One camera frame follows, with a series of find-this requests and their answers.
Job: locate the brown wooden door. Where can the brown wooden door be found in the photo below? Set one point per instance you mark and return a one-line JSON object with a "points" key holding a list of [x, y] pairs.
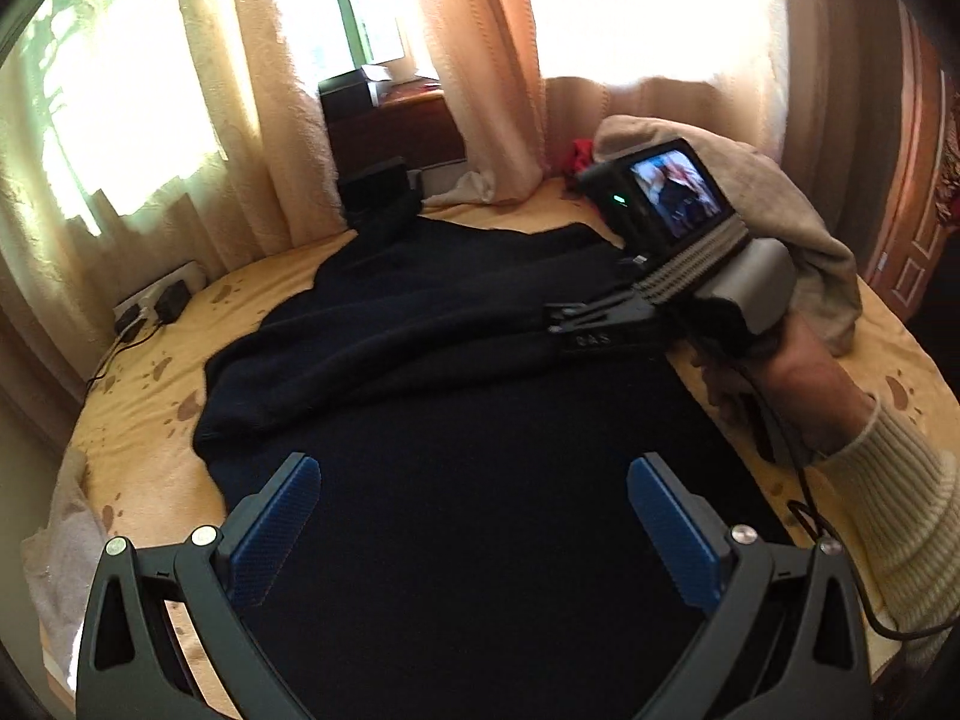
{"points": [[914, 232]]}

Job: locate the person's right hand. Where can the person's right hand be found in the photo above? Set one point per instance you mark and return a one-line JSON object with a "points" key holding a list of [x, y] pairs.
{"points": [[802, 382]]}

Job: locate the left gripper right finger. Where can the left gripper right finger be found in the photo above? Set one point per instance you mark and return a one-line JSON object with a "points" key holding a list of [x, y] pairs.
{"points": [[782, 635]]}

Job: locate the cream patterned curtain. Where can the cream patterned curtain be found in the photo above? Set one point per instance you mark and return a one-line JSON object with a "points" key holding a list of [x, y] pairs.
{"points": [[140, 134]]}

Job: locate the red cloth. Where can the red cloth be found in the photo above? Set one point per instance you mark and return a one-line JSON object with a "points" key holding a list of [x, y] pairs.
{"points": [[578, 158]]}

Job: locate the black knit sweater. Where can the black knit sweater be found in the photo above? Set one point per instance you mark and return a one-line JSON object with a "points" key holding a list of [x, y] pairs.
{"points": [[474, 553]]}

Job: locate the dark wooden nightstand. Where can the dark wooden nightstand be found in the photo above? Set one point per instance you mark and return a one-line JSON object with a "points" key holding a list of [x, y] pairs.
{"points": [[419, 129]]}

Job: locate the white power strip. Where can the white power strip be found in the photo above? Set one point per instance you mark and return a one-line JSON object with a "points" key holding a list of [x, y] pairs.
{"points": [[191, 274]]}

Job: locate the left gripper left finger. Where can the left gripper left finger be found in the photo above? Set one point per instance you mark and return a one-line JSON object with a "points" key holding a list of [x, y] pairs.
{"points": [[131, 663]]}

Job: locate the black power adapter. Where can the black power adapter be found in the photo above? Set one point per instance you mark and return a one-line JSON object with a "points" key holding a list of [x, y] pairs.
{"points": [[172, 302]]}

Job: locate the black box on nightstand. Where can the black box on nightstand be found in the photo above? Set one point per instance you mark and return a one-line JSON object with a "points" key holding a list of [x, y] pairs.
{"points": [[347, 95]]}

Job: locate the grey folded garment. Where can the grey folded garment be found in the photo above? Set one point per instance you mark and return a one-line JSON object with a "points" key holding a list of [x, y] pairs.
{"points": [[771, 206]]}

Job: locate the right forearm cream sleeve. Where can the right forearm cream sleeve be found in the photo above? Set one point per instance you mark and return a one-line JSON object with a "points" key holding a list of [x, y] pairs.
{"points": [[901, 493]]}

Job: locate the yellow patterned bed sheet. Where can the yellow patterned bed sheet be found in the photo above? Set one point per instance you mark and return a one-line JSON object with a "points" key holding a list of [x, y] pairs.
{"points": [[143, 481]]}

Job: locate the black box by nightstand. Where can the black box by nightstand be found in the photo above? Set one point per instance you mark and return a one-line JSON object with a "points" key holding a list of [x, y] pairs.
{"points": [[378, 193]]}

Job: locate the white cloth at bedside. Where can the white cloth at bedside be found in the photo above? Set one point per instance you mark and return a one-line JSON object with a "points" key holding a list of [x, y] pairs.
{"points": [[59, 562]]}

